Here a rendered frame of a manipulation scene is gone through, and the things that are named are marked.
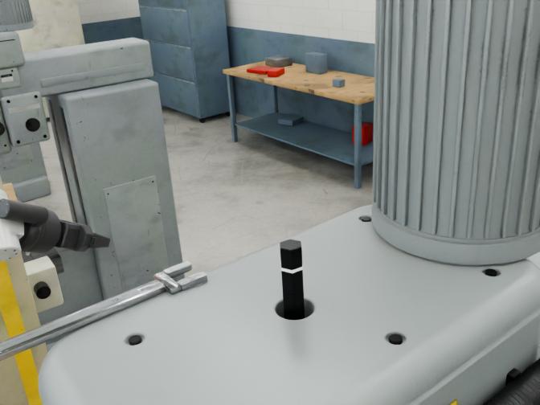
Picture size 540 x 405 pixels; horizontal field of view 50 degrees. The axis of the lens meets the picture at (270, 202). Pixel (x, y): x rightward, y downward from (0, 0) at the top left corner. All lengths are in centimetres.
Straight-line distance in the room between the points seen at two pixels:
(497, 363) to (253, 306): 24
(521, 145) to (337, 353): 26
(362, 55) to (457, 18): 577
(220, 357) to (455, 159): 28
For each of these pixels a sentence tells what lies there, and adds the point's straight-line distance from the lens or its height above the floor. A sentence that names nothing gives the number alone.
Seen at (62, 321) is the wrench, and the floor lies 190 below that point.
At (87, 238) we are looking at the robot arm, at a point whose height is 168.
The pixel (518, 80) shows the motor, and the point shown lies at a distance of 57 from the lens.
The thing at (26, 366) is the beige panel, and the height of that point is 74.
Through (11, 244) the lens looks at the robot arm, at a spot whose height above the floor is 175.
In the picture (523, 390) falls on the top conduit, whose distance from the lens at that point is 62.
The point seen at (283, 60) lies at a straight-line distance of 683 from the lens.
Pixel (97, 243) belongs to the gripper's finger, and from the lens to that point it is 126.
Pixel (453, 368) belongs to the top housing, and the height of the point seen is 186.
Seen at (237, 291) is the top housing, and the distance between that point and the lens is 58.
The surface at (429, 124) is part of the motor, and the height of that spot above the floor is 204.
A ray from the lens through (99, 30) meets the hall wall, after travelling 1010.
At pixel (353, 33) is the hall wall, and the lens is 637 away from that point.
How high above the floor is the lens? 220
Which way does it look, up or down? 24 degrees down
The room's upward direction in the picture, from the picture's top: 4 degrees counter-clockwise
